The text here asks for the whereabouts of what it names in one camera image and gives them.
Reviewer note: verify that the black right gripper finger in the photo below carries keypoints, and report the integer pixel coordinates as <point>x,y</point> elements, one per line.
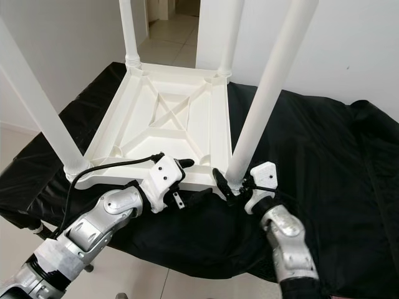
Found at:
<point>223,180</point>

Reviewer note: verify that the white plastic table top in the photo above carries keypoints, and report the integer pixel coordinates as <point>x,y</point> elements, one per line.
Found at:
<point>162,118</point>

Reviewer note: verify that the white plastic table leg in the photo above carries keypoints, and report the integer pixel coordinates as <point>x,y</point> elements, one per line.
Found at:
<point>129,31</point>
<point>271,87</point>
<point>43,106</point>
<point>229,37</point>

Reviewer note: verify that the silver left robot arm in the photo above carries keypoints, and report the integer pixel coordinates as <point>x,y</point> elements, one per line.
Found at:
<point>100,230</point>

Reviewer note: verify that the black metal table leg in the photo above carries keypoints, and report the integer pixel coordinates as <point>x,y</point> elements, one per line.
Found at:
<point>45,232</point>

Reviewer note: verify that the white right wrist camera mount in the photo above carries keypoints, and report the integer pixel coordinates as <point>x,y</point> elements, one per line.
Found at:
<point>265,179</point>

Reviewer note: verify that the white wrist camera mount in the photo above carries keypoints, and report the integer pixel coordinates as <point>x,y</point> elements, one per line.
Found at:
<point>165,177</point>
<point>265,179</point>

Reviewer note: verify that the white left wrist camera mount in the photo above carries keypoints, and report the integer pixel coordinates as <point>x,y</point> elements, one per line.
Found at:
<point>165,177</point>

